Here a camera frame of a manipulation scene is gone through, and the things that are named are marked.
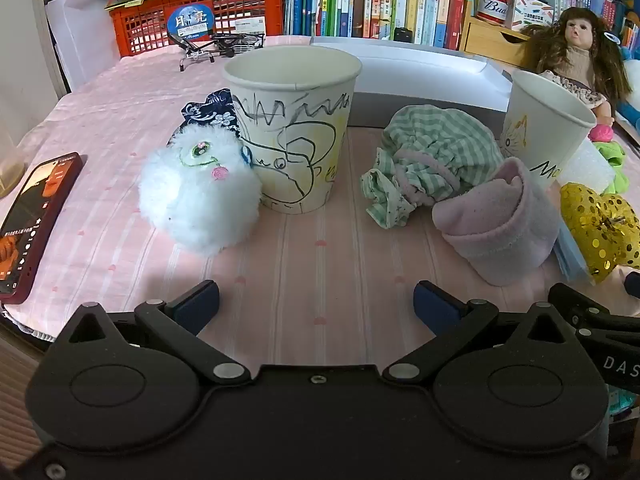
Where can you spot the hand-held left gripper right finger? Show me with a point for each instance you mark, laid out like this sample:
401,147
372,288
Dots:
435,305

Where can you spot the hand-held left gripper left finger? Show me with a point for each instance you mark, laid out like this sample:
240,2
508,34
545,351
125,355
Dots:
197,305

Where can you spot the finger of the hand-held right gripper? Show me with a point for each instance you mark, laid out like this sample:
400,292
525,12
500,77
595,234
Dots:
633,282
580,307

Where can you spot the pink fleece sock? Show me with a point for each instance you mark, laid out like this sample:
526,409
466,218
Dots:
500,240

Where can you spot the white fluffy plush toy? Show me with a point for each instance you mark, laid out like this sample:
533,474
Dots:
200,205

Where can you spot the green scrunchie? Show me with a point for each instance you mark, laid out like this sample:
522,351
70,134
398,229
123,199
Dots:
617,160

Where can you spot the green checked cloth hat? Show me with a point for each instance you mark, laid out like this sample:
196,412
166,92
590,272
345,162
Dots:
435,135

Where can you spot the grey cardboard box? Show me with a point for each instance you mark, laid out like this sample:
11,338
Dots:
425,70

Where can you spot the white foam piece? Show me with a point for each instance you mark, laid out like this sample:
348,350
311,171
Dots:
590,170

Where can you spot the pink scrunchie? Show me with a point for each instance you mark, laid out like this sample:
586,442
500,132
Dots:
601,132

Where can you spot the small drawn-on paper cup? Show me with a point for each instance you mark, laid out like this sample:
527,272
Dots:
545,130

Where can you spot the smartphone in red case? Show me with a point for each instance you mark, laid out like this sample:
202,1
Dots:
30,225

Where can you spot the navy floral fabric pouch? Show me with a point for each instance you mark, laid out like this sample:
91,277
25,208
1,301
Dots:
210,110

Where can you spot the large drawn-on paper cup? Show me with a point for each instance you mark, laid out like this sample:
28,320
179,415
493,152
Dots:
300,125

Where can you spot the brown-haired doll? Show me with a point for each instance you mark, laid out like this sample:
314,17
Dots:
575,35

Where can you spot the wooden desk drawer organizer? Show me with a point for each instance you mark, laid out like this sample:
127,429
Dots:
485,40

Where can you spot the red plastic crate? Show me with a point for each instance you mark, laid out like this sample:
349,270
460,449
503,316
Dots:
150,20

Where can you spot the white board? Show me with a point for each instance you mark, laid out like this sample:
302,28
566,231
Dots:
80,40

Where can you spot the white printed carton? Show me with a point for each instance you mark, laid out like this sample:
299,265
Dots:
530,10

